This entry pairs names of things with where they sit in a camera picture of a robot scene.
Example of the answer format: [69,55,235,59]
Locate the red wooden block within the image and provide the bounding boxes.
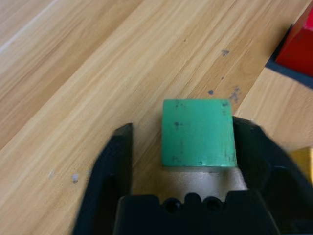
[275,3,313,74]

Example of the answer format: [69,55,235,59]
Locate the red cube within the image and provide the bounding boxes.
[265,24,313,89]

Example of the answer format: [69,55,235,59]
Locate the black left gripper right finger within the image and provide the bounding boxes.
[231,116,313,235]

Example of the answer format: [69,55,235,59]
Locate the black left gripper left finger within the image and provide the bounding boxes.
[72,122,134,235]

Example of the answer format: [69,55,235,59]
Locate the green wooden block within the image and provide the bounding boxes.
[161,98,237,168]

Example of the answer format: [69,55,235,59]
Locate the yellow wooden block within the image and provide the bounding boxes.
[290,146,313,186]

